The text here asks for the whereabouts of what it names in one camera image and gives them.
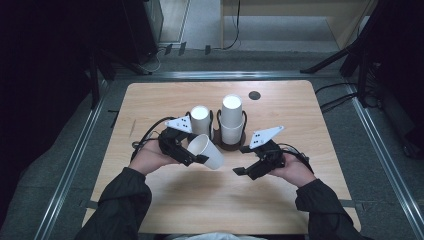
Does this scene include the person's left hand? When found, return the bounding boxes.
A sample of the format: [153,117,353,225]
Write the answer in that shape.
[128,138,181,176]

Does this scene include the black metal stand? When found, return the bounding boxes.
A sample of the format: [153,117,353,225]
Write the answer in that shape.
[87,48,153,108]

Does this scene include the light wooden furniture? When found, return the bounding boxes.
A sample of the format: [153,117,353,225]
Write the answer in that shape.
[219,0,379,51]

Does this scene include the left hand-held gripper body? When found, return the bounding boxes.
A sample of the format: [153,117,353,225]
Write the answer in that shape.
[158,115,196,167]

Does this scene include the black cabinet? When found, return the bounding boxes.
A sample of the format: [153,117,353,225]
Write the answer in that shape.
[121,0,164,65]

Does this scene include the dark wooden cup holder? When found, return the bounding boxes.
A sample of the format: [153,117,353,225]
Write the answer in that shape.
[184,108,248,152]

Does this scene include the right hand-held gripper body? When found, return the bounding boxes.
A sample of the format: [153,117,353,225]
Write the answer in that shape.
[248,125,286,181]

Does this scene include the black hanging cable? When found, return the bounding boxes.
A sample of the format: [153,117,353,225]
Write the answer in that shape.
[222,0,242,51]

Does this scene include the black tripod stand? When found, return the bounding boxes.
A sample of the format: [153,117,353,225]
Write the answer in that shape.
[299,0,381,108]

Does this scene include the stack of white paper cups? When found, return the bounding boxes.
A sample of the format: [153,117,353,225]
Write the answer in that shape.
[220,94,244,145]

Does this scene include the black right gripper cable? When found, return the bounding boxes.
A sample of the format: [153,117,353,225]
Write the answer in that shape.
[278,143,315,174]

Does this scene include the single white paper cup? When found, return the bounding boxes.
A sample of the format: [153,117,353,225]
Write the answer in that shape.
[186,133,225,170]

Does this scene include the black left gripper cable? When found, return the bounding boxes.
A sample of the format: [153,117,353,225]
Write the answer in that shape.
[130,116,176,162]

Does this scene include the person's right hand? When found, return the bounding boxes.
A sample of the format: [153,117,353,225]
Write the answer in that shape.
[268,153,318,188]

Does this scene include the black floor cables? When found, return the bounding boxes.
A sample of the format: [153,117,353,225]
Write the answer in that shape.
[314,82,368,113]

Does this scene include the metal floor rail frame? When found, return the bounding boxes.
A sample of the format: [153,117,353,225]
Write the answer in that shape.
[33,69,424,240]

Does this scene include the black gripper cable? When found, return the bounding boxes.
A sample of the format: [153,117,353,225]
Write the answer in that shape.
[130,116,176,162]
[278,143,315,174]

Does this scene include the person's white clothing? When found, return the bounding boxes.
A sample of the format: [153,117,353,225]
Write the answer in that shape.
[165,232,268,240]

